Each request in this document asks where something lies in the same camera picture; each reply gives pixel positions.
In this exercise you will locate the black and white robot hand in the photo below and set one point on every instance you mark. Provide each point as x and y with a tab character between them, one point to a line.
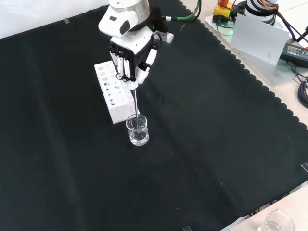
134	44

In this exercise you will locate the clear glass rod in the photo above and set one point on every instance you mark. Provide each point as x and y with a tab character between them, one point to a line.
136	103

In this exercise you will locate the white test tube rack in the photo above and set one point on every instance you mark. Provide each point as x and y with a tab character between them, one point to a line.
118	110

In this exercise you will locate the clear tape strip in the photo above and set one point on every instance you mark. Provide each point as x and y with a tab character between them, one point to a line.
304	167
67	21
187	228

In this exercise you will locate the yellow stop button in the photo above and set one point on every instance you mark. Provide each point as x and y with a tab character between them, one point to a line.
220	10

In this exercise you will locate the small clear glass beaker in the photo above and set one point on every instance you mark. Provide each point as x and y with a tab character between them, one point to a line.
138	137

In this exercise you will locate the black bench cloth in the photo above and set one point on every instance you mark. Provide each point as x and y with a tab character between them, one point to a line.
204	125

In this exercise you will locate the pale white board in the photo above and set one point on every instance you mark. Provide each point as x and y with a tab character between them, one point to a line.
257	38

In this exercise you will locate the black power adapter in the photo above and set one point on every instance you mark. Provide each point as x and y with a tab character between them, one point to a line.
294	51

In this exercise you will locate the clear round glass flask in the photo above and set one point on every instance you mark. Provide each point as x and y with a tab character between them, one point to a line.
276	221

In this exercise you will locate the wrist camera with black bracket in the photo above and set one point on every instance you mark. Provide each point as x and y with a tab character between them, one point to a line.
166	36

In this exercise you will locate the grey metal base plate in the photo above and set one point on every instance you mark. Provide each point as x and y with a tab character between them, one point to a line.
279	74

